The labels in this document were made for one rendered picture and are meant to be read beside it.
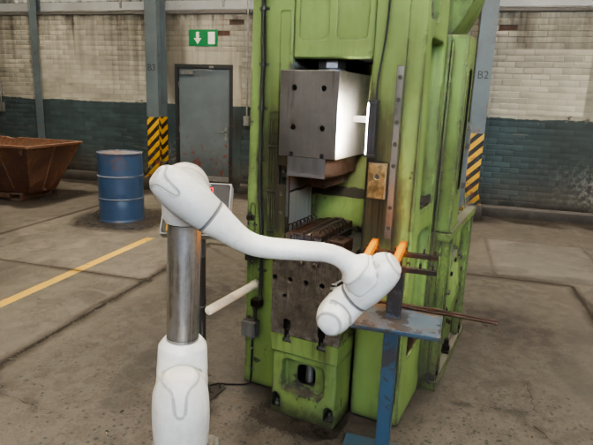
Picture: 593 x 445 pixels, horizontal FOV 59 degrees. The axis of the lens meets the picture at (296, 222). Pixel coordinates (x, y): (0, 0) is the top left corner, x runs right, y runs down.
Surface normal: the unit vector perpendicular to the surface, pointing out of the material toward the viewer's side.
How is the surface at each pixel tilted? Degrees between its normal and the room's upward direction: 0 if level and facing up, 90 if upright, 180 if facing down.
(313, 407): 90
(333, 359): 90
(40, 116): 90
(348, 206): 90
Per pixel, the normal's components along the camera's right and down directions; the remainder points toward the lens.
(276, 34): -0.45, 0.19
